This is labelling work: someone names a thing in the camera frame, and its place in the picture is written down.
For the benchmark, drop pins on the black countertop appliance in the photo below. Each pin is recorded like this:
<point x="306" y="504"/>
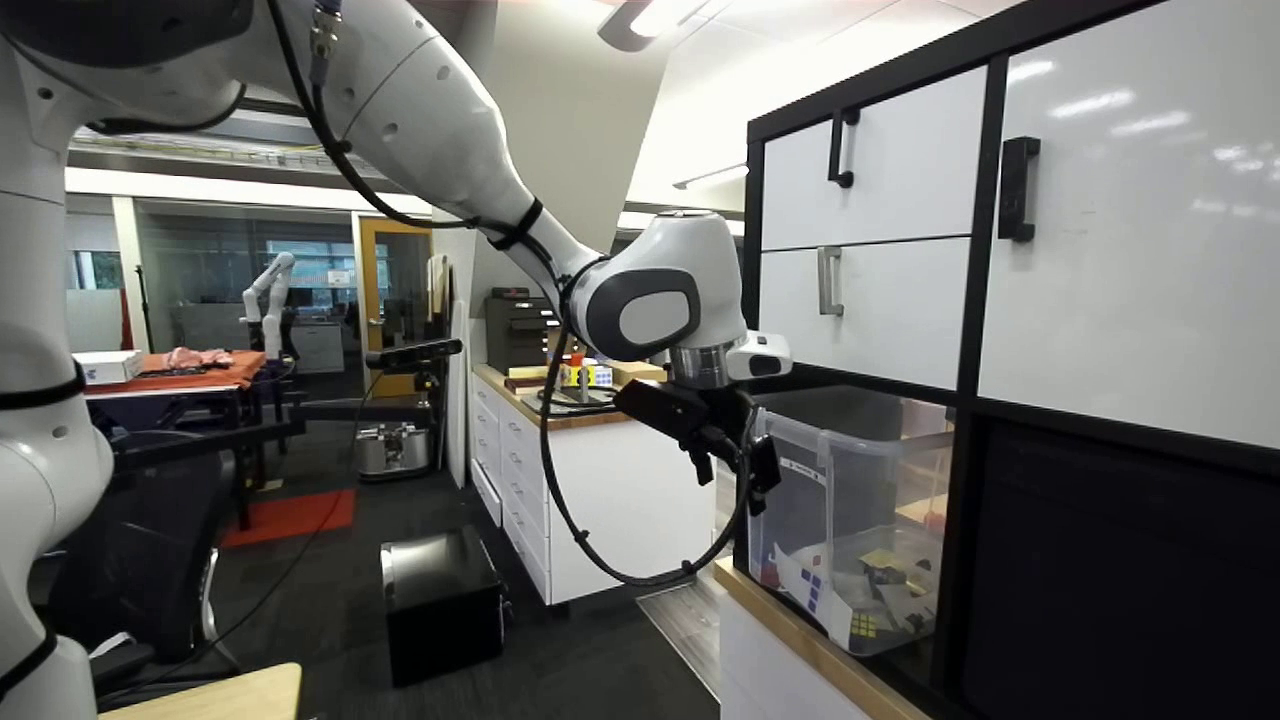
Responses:
<point x="516" y="328"/>

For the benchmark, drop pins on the clear plastic storage box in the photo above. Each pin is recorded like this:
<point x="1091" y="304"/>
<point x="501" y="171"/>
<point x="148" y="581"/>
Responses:
<point x="867" y="523"/>

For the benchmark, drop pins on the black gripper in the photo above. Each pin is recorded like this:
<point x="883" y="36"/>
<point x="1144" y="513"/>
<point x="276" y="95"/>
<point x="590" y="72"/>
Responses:
<point x="685" y="412"/>

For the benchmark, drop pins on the black and white cabinet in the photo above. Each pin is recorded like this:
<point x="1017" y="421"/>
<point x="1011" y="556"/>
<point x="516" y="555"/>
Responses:
<point x="1133" y="403"/>

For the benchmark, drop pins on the red floor mat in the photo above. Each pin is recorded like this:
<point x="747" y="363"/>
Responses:
<point x="287" y="518"/>

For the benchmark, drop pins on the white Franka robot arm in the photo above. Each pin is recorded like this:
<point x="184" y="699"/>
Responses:
<point x="415" y="123"/>

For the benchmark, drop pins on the yellow wooden door frame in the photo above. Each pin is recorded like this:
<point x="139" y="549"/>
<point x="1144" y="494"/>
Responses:
<point x="367" y="304"/>

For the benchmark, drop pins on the wooden platform board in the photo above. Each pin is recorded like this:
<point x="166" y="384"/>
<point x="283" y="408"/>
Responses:
<point x="786" y="644"/>

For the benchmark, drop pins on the ceiling light fixture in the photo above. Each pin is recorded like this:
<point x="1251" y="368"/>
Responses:
<point x="652" y="18"/>

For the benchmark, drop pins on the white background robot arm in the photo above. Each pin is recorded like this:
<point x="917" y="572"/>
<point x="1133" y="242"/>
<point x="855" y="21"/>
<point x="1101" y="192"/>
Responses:
<point x="267" y="301"/>

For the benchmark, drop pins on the white counter with wooden top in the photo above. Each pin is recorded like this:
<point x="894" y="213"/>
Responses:
<point x="602" y="504"/>

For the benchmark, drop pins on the steel pot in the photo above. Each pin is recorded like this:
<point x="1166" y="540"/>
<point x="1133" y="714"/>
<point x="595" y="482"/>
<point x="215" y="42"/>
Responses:
<point x="390" y="450"/>

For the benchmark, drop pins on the white cardboard box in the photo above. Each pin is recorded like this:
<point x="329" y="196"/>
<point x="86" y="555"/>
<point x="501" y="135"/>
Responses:
<point x="110" y="368"/>

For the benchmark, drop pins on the light wooden table corner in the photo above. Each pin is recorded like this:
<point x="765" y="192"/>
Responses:
<point x="215" y="699"/>

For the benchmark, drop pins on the red table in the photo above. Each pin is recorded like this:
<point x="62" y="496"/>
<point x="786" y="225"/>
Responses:
<point x="184" y="381"/>

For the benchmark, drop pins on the black box on floor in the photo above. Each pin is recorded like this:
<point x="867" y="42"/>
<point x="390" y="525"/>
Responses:
<point x="441" y="612"/>

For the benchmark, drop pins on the black office chair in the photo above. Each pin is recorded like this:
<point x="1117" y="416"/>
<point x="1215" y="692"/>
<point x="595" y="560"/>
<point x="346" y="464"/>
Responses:
<point x="142" y="547"/>

